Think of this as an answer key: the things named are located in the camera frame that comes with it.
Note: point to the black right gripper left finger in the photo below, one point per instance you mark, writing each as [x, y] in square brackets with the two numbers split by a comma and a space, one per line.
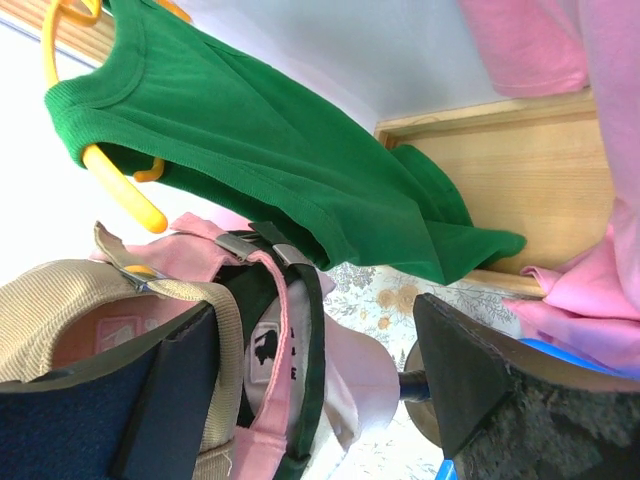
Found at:
[136, 411]

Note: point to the beige mannequin head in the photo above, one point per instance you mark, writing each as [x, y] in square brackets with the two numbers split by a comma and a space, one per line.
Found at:
[370, 380]

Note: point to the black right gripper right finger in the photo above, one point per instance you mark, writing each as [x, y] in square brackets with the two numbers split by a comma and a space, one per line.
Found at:
[507, 410]

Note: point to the white baseball cap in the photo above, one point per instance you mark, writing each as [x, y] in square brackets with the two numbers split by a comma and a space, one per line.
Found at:
[259, 355]

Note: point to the wooden clothes rack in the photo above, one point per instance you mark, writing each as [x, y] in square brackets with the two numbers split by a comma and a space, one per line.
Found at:
[543, 177]

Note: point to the pink baseball cap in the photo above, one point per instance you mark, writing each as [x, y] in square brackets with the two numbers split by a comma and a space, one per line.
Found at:
[188, 253]

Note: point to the khaki baseball cap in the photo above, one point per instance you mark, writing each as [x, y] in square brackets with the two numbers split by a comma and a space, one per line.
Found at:
[66, 311]

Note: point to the green tank top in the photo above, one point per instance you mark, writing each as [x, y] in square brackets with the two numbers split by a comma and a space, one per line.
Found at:
[237, 132]

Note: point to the blue plastic bin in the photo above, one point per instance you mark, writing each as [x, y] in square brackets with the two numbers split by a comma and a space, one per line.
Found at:
[447, 469]

